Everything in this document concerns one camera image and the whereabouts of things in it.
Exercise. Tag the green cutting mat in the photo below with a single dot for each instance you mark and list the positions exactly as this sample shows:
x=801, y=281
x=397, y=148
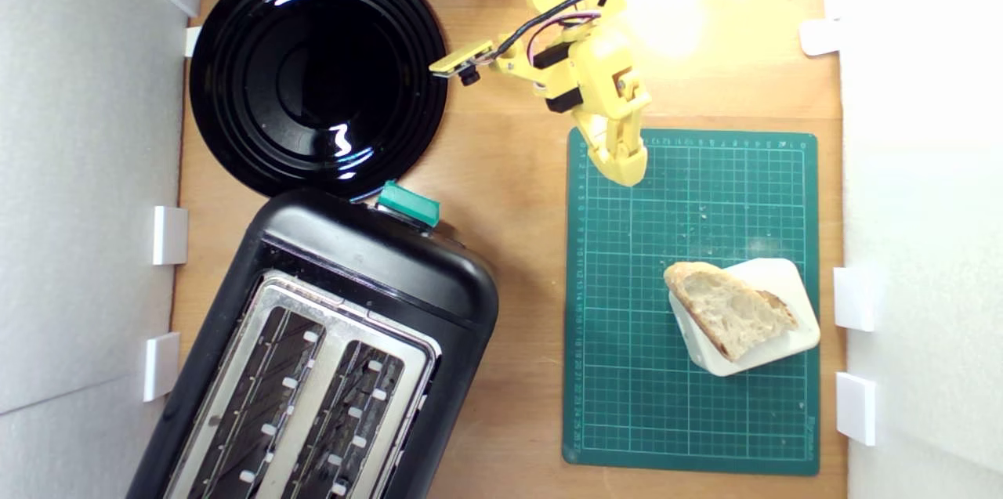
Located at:
x=627, y=405

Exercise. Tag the black round plate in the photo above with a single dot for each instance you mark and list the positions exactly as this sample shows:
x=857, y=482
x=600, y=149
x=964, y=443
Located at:
x=313, y=76

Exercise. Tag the white rounded block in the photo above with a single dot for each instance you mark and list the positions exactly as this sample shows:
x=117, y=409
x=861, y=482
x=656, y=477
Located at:
x=772, y=273

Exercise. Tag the wrist camera on yellow mount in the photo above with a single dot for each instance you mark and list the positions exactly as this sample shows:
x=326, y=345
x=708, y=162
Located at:
x=462, y=60

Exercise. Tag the green toaster lever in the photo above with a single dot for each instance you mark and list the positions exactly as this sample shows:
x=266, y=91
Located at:
x=407, y=204

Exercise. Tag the small white wall clip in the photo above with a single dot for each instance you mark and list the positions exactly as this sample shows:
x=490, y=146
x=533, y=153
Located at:
x=193, y=41

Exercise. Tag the brown bread slice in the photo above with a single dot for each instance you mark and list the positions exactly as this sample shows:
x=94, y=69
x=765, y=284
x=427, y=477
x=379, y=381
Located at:
x=725, y=311

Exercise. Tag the black two-slot toaster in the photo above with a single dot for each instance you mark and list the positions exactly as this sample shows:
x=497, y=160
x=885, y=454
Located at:
x=392, y=272

